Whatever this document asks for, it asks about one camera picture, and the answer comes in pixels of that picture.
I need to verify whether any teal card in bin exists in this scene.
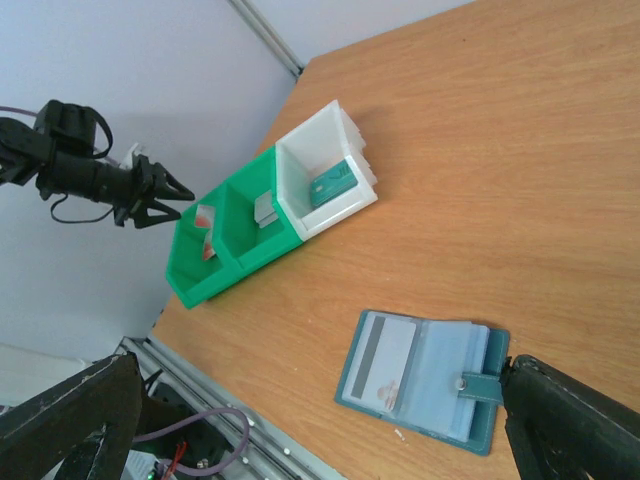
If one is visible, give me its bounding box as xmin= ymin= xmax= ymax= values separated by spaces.
xmin=310 ymin=159 xmax=358 ymax=208

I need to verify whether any grey card in tray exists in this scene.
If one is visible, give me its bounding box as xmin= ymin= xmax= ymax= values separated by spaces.
xmin=254 ymin=190 xmax=279 ymax=229

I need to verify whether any red white card in tray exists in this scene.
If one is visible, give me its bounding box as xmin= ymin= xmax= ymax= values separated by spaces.
xmin=194 ymin=204 xmax=216 ymax=261

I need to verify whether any green plastic tray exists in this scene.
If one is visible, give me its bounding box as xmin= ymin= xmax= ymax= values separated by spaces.
xmin=166 ymin=147 xmax=302 ymax=309

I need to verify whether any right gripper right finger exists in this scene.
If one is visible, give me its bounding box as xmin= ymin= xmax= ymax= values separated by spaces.
xmin=501 ymin=355 xmax=639 ymax=479

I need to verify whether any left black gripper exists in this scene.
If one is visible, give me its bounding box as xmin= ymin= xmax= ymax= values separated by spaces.
xmin=37 ymin=153 xmax=195 ymax=229

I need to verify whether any white translucent plastic bin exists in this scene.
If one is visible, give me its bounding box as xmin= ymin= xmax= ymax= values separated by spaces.
xmin=275 ymin=100 xmax=378 ymax=241

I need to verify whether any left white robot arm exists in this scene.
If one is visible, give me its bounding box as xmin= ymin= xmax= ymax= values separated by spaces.
xmin=1 ymin=100 xmax=195 ymax=229

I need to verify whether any teal card holder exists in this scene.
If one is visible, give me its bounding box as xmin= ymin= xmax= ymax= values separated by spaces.
xmin=334 ymin=310 xmax=510 ymax=456

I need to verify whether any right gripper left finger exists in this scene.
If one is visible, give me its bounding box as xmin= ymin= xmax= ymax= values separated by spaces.
xmin=1 ymin=353 xmax=142 ymax=479

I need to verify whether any aluminium front rail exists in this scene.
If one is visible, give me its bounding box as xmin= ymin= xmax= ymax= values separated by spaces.
xmin=118 ymin=338 xmax=343 ymax=479

